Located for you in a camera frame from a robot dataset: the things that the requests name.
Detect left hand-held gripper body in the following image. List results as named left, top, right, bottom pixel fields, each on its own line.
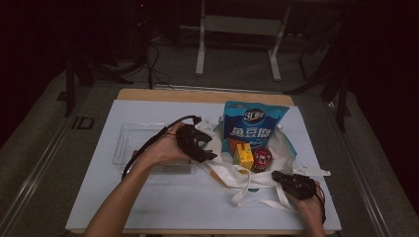
left=175, top=117, right=220, bottom=163

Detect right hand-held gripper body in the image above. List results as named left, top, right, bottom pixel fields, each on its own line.
left=279, top=161, right=332, bottom=201

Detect red round candy tin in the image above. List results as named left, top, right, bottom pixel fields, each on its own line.
left=250, top=146, right=274, bottom=174

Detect yellow drink carton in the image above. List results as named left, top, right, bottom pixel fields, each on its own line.
left=232, top=142, right=255, bottom=172

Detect white printed tote bag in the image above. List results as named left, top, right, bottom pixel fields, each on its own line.
left=197, top=115, right=298, bottom=212

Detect blue snack bag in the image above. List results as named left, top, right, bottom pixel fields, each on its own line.
left=221, top=101, right=291, bottom=156

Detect clear plastic container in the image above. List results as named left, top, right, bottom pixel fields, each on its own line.
left=112, top=122, right=199, bottom=175

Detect person's right hand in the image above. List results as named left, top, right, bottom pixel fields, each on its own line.
left=286, top=182, right=327, bottom=227

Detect person's left hand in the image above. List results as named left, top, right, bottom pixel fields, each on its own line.
left=139, top=121, right=192, bottom=166

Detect black stand legs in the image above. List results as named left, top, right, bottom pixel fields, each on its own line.
left=56, top=55, right=134, bottom=118
left=285, top=65, right=353, bottom=133

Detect white metal stand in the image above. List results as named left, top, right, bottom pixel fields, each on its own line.
left=196, top=0, right=293, bottom=82

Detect right hand-held gripper cable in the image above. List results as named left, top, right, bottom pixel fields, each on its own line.
left=314, top=184, right=328, bottom=225

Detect hand-held gripper cable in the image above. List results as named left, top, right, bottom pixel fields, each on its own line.
left=314, top=184, right=328, bottom=225
left=121, top=115, right=203, bottom=181

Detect left hand-held gripper cable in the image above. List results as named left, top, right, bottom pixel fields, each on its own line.
left=121, top=115, right=203, bottom=181

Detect metal floor rail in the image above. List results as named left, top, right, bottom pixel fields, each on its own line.
left=0, top=115, right=77, bottom=237
left=324, top=102, right=393, bottom=237

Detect black floor cables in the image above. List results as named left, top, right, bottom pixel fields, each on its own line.
left=143, top=42, right=173, bottom=91

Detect black floor bracket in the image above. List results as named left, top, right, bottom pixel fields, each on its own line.
left=71, top=116, right=96, bottom=130

